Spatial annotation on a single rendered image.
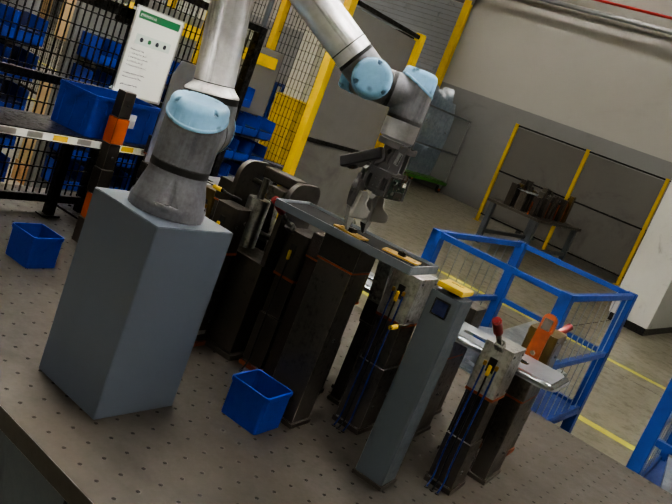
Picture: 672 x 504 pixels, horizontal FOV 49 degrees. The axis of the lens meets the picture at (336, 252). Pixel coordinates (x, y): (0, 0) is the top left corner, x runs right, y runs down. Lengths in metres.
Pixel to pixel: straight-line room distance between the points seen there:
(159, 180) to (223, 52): 0.30
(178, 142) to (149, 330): 0.36
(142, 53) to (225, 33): 1.17
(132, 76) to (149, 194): 1.30
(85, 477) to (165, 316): 0.33
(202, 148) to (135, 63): 1.30
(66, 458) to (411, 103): 0.93
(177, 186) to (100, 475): 0.53
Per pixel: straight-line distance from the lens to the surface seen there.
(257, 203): 1.88
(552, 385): 1.76
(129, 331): 1.42
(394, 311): 1.71
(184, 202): 1.41
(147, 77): 2.73
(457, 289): 1.48
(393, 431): 1.57
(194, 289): 1.48
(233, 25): 1.54
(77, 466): 1.36
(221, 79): 1.54
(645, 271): 9.59
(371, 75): 1.37
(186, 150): 1.40
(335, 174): 5.30
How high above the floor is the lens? 1.44
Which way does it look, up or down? 12 degrees down
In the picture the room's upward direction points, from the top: 21 degrees clockwise
